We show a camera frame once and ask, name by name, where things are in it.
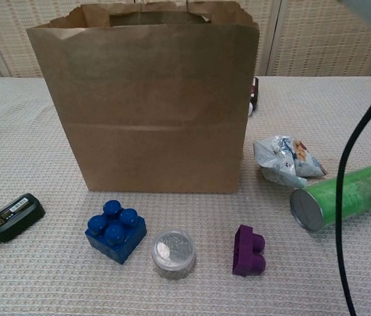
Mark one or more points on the silver snack bag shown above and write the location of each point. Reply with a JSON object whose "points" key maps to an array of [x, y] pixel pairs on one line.
{"points": [[280, 164]]}

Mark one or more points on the brown paper bag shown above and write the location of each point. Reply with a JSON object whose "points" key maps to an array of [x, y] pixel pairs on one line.
{"points": [[145, 115]]}

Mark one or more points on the green chip can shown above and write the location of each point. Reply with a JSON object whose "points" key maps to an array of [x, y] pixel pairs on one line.
{"points": [[363, 194]]}

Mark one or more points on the dark object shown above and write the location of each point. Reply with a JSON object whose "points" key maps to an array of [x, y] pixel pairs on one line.
{"points": [[254, 95]]}

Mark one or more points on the black ink bottle red cap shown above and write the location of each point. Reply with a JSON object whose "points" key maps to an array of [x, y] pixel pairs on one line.
{"points": [[15, 217]]}

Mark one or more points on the bamboo folding screen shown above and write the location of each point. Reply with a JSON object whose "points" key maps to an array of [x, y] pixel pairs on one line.
{"points": [[303, 39]]}

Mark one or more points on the white woven tablecloth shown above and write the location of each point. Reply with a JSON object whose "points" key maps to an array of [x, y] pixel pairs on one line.
{"points": [[40, 289]]}

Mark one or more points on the blue building block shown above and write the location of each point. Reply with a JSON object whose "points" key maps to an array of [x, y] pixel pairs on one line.
{"points": [[116, 237]]}

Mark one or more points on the purple building block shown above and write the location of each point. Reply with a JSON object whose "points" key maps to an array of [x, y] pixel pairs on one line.
{"points": [[247, 251]]}

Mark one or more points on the clear round plastic container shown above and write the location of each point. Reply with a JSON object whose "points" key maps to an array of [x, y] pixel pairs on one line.
{"points": [[173, 255]]}

